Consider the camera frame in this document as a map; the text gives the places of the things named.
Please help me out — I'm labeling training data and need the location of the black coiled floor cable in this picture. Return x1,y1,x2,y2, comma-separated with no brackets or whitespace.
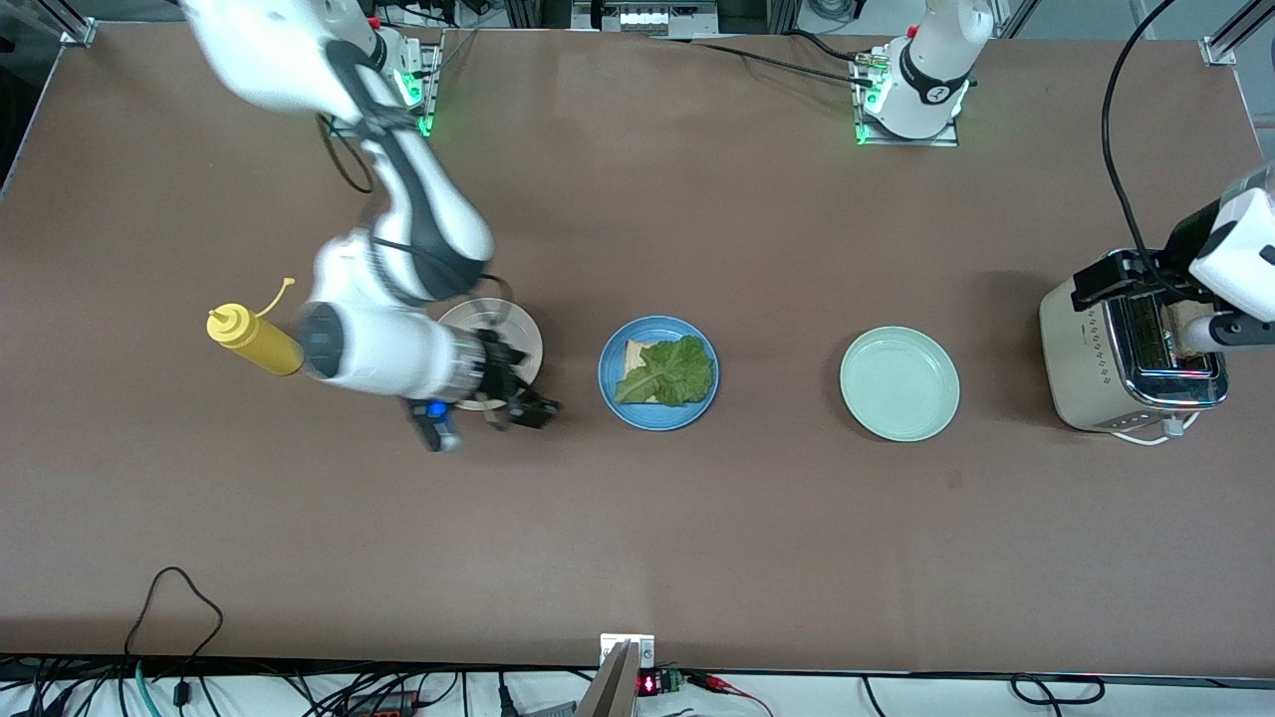
1010,673,1108,707

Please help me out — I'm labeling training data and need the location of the pale green round plate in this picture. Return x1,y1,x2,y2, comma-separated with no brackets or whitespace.
839,326,961,443

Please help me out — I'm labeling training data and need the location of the yellow mustard squeeze bottle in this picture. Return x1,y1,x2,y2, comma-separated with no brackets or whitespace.
206,278,306,377

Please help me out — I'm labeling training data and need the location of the green lettuce leaf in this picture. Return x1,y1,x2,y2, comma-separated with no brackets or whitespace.
614,335,716,408

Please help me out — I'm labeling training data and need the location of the silver two-slot toaster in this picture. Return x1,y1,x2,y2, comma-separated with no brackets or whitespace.
1039,249,1230,435

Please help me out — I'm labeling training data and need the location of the grey lit electronics unit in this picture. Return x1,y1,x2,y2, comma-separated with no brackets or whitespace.
571,0,720,38

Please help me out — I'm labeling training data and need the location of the blue round plate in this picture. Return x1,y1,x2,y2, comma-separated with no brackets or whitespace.
598,316,720,432

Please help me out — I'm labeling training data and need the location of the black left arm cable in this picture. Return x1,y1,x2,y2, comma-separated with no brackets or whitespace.
1100,0,1198,292

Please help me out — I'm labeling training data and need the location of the brown toast bread slice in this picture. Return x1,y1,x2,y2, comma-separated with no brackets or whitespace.
622,340,666,405
1166,297,1225,358

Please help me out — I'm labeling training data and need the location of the grey metal camera mount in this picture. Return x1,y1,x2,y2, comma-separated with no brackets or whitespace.
576,633,657,717

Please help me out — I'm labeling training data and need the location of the black table-top cable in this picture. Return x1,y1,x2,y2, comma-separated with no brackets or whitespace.
647,30,884,87

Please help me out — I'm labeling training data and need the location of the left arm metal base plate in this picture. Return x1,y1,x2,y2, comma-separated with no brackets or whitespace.
854,55,961,148

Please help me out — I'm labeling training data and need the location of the white toaster power cable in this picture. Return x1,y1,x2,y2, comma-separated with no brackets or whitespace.
1109,413,1203,447

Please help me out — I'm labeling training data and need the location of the red and black lead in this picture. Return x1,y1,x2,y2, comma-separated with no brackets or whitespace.
687,671,776,717

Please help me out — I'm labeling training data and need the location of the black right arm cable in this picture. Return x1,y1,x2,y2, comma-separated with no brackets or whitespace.
317,108,378,196

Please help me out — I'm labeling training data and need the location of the thin black looped cable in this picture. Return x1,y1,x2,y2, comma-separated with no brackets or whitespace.
124,567,224,680

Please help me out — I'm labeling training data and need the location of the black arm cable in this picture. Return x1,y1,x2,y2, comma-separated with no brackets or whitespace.
317,108,378,196
1100,0,1198,292

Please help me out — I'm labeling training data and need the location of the beige round plate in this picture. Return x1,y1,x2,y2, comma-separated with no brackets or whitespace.
435,298,545,412

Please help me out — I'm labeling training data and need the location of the aluminium corner frame bracket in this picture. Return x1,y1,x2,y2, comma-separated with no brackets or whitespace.
40,0,99,49
1199,0,1275,69

